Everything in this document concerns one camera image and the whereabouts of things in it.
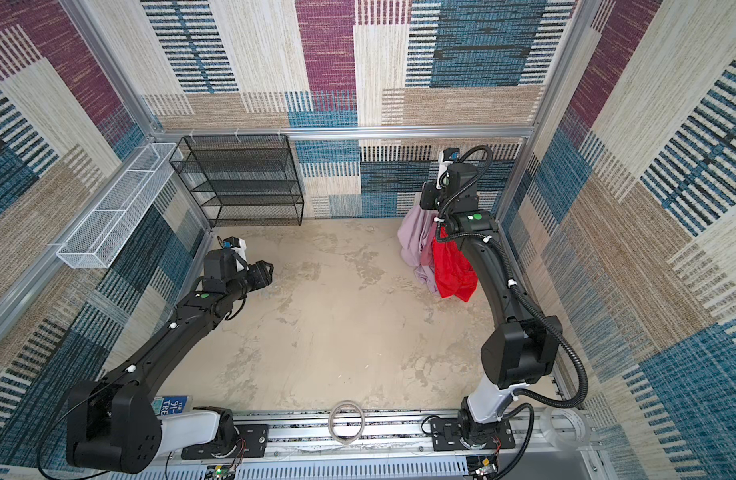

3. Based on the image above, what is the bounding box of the light purple cloth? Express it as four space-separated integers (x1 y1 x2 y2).
397 205 439 294

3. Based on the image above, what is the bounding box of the red cloth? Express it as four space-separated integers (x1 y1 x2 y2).
432 238 479 302

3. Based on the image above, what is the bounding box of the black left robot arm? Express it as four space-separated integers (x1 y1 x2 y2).
66 247 274 474

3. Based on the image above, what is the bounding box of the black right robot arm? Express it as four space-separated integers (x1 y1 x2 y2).
420 162 559 449

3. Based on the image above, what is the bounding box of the colourful book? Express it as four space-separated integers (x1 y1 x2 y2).
152 395 191 417

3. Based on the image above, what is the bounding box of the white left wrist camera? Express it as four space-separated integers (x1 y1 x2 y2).
219 237 247 265

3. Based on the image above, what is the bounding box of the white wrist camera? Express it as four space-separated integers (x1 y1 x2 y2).
219 237 247 265
435 147 460 188

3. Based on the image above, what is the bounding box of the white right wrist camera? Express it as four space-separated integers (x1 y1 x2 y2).
435 147 460 188

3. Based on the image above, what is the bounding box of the black corrugated cable conduit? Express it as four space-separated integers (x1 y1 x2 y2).
435 144 590 480

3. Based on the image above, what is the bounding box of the black wire mesh shelf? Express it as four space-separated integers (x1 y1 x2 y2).
169 134 305 228

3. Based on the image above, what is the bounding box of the white wire mesh basket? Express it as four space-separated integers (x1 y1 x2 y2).
56 143 176 269

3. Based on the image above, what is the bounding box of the coiled white cable ring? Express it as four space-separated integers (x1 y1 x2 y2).
329 400 367 446

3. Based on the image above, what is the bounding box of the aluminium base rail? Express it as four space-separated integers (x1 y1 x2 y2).
140 409 607 479

